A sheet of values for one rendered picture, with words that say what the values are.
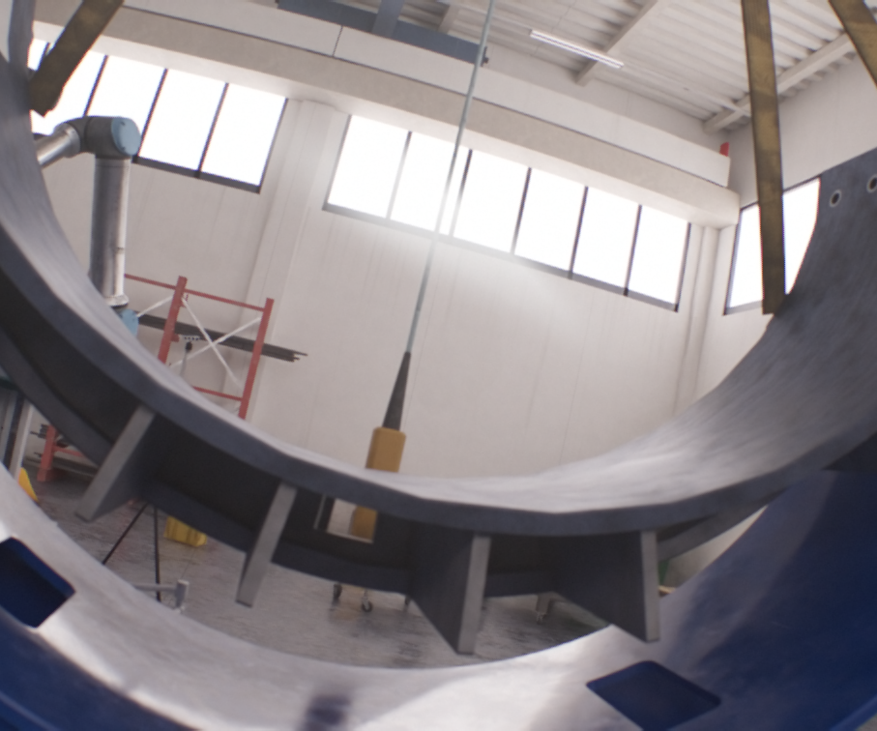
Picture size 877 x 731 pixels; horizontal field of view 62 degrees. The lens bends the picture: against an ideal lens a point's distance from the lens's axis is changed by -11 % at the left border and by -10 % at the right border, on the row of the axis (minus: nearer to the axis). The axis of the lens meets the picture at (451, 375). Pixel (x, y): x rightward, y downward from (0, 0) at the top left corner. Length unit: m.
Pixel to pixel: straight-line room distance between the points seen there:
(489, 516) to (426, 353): 11.01
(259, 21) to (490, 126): 3.84
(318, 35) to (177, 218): 3.44
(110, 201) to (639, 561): 1.90
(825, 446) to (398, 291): 10.99
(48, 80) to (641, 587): 1.54
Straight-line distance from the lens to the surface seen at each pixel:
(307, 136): 12.35
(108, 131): 2.50
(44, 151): 2.46
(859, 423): 1.30
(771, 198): 2.04
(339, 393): 11.76
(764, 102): 2.07
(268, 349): 10.82
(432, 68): 12.43
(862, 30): 1.80
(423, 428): 11.94
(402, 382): 2.03
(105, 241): 2.53
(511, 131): 12.36
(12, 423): 2.90
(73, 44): 1.88
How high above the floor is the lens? 1.44
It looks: 6 degrees up
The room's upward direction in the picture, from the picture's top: 13 degrees clockwise
